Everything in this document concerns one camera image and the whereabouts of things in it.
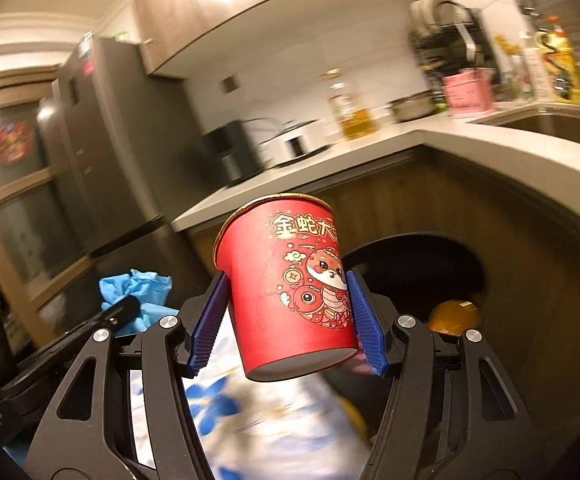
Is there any wooden wall cabinet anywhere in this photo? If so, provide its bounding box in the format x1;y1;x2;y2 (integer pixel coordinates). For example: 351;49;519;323
130;0;451;81

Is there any wooden base cabinet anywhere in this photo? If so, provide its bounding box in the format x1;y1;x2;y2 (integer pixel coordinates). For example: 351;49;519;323
190;152;580;461

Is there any black dish rack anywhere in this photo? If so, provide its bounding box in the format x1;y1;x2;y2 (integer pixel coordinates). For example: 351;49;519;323
409;0;496;86

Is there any wooden framed glass door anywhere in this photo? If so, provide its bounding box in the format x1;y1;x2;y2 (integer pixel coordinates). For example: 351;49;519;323
0;80;96;341

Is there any pink utensil holder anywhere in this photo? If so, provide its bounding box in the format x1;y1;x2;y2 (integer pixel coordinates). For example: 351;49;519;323
442;67;496;119

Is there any black air fryer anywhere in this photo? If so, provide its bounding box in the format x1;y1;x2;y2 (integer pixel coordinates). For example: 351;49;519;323
202;120;258;183

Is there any blue floral blanket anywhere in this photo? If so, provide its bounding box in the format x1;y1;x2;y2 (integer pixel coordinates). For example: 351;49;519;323
130;360;371;480

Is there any red round door sticker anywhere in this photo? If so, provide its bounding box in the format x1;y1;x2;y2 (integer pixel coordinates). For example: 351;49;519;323
0;120;33;166

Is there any yellow detergent bottle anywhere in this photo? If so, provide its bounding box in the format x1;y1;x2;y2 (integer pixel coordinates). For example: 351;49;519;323
535;15;580;106

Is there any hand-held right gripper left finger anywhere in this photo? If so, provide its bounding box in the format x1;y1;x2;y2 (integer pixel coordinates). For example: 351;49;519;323
25;272;231;480

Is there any white pump bottle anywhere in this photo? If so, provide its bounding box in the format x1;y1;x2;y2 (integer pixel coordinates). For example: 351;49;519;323
517;30;551;101

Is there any black round trash bin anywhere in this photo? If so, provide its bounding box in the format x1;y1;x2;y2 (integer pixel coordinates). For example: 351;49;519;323
340;232;488;356

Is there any stainless steel bowl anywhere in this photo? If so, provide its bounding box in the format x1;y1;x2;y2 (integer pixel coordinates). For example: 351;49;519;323
389;91;438;123

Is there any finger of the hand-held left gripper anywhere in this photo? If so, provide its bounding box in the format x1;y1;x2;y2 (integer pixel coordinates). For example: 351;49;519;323
65;295;141;343

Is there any dark grey refrigerator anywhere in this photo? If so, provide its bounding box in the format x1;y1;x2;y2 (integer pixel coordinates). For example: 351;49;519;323
37;30;191;261

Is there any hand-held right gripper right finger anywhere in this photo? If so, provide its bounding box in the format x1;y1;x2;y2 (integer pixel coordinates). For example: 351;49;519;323
345;269;541;480

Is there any cooking oil bottle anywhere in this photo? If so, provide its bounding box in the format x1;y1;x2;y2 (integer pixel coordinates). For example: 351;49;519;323
320;69;376;141

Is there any steel kitchen sink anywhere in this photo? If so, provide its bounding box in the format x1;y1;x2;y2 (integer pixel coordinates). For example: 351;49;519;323
470;110;580;153

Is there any white slow cooker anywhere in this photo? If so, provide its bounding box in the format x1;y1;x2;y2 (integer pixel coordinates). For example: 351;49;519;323
262;122;331;166

